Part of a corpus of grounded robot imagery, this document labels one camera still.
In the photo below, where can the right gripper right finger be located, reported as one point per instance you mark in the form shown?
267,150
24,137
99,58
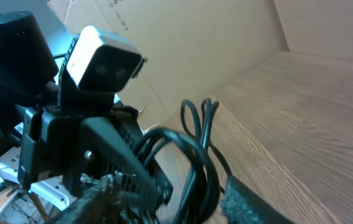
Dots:
241,205

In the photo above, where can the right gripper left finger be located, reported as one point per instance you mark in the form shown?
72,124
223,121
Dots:
100,203

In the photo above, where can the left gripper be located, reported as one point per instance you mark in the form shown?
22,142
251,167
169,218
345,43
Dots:
72,142

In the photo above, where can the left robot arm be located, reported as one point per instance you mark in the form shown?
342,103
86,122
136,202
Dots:
30,77

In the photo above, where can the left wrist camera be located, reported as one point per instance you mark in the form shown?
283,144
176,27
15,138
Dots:
103,61

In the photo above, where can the cardboard wall panel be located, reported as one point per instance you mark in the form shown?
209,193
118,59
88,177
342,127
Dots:
296,51

